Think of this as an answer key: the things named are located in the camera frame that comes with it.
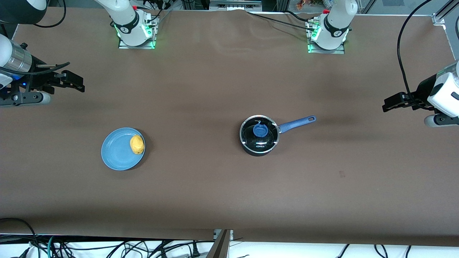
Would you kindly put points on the brown table cover sheet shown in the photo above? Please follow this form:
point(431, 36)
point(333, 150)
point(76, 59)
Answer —
point(215, 190)

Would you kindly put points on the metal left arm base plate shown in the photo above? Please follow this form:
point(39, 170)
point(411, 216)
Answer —
point(339, 51)

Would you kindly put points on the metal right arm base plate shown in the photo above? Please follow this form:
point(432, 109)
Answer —
point(123, 44)

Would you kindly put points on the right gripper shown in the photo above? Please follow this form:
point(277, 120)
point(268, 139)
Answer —
point(40, 78)

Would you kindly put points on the blue round plate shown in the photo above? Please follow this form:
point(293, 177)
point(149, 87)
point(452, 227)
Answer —
point(116, 150)

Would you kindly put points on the aluminium frame corner profile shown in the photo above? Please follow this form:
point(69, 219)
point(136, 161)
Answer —
point(439, 18)

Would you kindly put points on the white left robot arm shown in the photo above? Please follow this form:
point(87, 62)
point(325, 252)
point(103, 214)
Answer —
point(337, 21)

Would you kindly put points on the yellow potato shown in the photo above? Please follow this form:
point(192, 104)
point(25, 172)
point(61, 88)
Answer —
point(137, 144)

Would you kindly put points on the aluminium frame crossbar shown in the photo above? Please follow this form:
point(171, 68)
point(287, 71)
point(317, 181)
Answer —
point(235, 4)

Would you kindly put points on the glass lid with blue knob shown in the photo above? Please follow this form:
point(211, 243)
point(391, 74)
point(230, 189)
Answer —
point(259, 134)

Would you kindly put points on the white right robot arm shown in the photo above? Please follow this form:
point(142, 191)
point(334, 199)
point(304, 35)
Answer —
point(125, 18)

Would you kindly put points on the aluminium profile post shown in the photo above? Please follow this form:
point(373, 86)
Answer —
point(220, 247)

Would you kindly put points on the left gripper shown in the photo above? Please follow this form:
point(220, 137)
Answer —
point(423, 92)

